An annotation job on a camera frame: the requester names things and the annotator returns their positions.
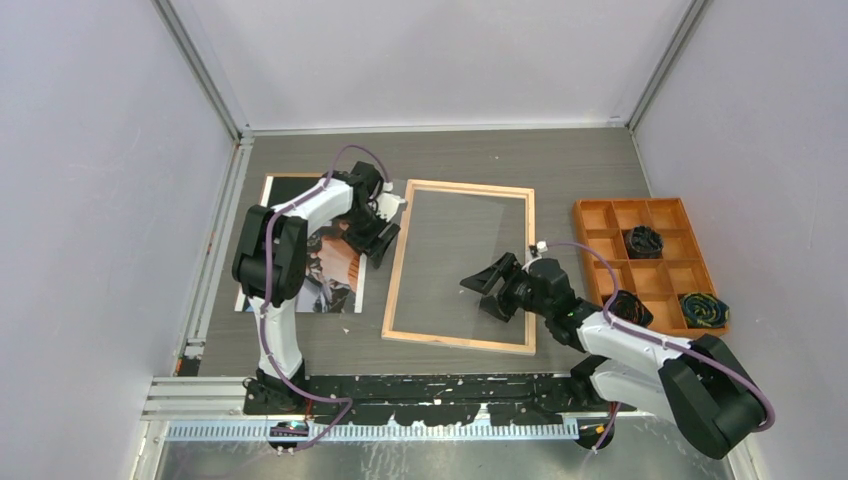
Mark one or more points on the light wooden picture frame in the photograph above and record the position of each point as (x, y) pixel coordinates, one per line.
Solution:
(529, 346)

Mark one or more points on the black coiled roll lower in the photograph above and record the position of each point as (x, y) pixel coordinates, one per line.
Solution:
(627, 306)

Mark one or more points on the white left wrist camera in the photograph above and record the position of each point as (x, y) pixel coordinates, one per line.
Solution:
(388, 205)

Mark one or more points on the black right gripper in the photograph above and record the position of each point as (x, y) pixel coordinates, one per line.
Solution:
(483, 282)

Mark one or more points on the clear acrylic sheet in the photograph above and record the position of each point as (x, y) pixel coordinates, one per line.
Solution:
(451, 236)

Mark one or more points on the black yellow coiled roll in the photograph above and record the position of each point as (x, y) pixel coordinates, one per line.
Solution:
(704, 310)

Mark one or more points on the aluminium front rail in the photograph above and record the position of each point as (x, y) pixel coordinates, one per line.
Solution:
(211, 408)

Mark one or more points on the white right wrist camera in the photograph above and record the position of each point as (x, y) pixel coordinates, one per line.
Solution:
(538, 249)

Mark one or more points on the printed photo of people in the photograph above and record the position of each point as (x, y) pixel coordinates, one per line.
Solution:
(335, 275)

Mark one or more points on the orange compartment tray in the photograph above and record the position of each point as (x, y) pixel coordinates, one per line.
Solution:
(658, 283)

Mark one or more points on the black coiled roll upper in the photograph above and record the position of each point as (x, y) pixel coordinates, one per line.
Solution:
(643, 242)

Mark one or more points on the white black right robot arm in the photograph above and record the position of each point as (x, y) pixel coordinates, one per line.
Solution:
(698, 385)

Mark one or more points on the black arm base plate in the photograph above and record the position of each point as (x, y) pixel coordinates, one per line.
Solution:
(433, 400)

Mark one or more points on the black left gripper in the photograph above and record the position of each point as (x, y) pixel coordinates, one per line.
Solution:
(364, 245)

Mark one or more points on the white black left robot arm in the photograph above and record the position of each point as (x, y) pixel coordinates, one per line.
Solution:
(272, 257)

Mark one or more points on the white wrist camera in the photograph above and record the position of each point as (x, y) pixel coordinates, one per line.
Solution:
(538, 249)
(388, 205)

